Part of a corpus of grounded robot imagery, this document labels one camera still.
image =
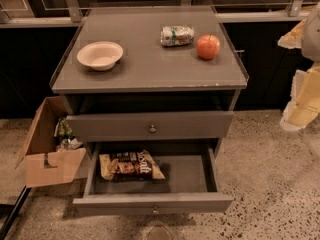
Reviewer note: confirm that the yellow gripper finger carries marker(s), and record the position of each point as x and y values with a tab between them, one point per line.
293	38
308	94

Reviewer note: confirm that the red apple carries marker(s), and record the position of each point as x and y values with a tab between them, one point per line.
208	46

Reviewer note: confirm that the crumpled clear wrapper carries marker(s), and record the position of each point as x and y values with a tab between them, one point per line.
68	144

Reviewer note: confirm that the grey drawer cabinet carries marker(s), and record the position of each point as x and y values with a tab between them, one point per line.
149	77

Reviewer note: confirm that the brown chip bag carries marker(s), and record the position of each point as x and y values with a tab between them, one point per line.
129	165

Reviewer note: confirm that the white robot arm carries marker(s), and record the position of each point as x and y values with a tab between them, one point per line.
304	105

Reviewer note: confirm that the green snack packet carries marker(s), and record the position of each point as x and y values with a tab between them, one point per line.
63	129

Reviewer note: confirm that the green white soda can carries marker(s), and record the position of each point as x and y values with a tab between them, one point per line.
176	35

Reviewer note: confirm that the closed grey top drawer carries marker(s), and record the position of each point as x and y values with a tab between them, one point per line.
150	126

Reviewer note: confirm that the brown cardboard box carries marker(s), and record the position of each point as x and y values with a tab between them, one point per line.
44	165

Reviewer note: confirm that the white paper bowl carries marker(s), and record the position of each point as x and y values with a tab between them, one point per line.
100	56

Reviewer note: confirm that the open grey middle drawer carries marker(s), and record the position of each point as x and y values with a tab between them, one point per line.
189	185

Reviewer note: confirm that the metal window frame rail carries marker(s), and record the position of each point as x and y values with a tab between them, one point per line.
30	13

